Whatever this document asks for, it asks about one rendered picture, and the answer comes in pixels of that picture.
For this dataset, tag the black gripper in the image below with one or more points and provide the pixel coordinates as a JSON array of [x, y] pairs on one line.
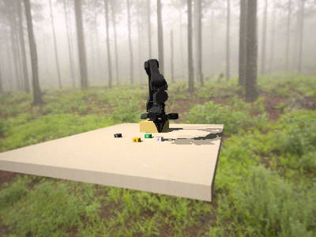
[[160, 123]]

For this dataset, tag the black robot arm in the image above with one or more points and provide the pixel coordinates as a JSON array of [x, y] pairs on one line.
[[157, 85]]

